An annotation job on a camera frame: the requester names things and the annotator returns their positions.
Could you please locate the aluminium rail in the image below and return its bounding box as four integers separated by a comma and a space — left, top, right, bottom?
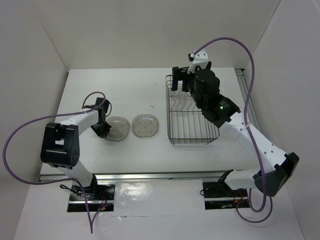
38, 170, 233, 182
234, 68, 261, 126

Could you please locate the clear plate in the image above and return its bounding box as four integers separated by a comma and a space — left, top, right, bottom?
106, 116, 130, 142
170, 87, 181, 112
177, 90, 189, 112
131, 114, 159, 138

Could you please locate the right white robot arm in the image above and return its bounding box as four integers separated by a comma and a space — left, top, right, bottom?
171, 63, 300, 197

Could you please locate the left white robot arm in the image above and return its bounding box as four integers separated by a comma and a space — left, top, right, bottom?
40, 97, 112, 200

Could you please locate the right side aluminium rail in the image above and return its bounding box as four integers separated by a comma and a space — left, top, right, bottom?
234, 68, 261, 126

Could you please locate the front aluminium rail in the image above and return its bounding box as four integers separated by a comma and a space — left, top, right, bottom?
38, 170, 233, 182

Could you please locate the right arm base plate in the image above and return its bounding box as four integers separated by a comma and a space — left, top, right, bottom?
199, 171, 250, 210

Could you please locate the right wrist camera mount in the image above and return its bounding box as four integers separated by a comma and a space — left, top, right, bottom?
187, 49, 209, 74

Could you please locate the wire dish rack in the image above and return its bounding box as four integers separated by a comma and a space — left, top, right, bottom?
165, 75, 220, 146

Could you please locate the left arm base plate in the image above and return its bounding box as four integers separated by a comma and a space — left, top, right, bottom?
59, 184, 116, 213

